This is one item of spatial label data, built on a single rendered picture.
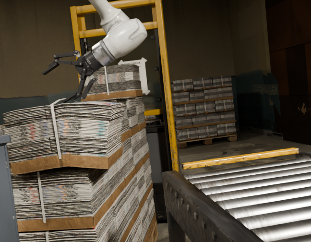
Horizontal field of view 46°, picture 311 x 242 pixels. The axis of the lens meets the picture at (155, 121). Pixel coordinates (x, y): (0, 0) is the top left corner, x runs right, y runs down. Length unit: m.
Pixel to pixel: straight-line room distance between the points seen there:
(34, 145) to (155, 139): 1.92
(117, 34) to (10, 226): 0.73
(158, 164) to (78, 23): 1.37
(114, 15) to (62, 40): 7.06
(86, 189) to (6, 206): 0.38
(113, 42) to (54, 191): 0.59
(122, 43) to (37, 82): 7.18
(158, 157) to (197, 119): 3.91
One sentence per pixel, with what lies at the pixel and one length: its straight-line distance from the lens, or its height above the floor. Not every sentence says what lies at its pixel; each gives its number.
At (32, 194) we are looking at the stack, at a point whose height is 0.74.
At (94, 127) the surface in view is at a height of 0.97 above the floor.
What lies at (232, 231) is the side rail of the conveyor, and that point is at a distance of 0.73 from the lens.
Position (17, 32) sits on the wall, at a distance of 8.69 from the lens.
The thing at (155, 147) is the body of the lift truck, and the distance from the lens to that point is 3.19.
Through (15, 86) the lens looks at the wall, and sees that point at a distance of 8.58.
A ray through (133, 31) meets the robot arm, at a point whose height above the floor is 1.30.
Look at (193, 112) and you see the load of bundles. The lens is 7.01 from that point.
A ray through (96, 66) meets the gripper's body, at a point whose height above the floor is 1.20.
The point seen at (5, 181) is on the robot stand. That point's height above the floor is 0.88.
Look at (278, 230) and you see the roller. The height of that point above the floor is 0.80.
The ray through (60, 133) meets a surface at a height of 0.96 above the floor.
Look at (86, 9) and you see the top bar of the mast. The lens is 3.20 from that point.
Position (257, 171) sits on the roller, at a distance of 1.21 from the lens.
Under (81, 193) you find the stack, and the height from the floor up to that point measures 0.74.
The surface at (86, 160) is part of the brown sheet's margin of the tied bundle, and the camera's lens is 1.33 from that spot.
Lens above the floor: 1.07
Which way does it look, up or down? 4 degrees down
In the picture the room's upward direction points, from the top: 6 degrees counter-clockwise
